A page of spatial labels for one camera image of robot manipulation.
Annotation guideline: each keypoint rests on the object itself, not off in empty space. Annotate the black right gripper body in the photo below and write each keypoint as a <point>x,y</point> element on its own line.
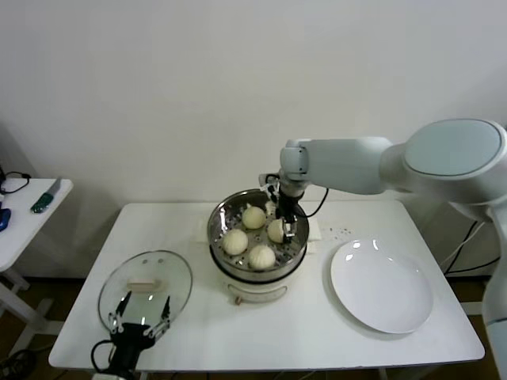
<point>287,202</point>

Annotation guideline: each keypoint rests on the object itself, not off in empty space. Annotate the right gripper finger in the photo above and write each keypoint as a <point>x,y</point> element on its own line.
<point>279,219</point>
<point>289,229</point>

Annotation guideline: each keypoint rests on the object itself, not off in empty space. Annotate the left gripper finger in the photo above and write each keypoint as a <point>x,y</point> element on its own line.
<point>167,308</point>
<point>126,302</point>

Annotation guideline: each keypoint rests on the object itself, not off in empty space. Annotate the white side table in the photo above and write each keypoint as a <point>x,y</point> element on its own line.
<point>24,237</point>

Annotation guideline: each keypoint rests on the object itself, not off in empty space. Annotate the white round plate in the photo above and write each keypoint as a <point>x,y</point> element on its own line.
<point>380,285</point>

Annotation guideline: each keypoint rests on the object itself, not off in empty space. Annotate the blue computer mouse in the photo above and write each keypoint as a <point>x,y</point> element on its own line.
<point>4,219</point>

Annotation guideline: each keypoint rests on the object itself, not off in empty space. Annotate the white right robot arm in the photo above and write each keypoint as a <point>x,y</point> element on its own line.
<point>344,162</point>

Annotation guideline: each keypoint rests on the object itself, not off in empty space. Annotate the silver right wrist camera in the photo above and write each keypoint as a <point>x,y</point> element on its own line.
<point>269,182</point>

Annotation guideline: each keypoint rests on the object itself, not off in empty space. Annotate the white steamed baozi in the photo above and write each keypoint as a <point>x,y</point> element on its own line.
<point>275,231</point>
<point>253,217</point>
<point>235,242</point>
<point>261,257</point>

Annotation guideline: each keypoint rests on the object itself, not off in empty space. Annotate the round glass pot lid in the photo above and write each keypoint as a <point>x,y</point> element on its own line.
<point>150,263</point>

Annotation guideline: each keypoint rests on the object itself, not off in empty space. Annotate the perforated steel steamer basket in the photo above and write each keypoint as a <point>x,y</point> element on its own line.
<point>297,233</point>

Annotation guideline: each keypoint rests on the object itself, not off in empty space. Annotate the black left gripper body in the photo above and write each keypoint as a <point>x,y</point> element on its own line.
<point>128,344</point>

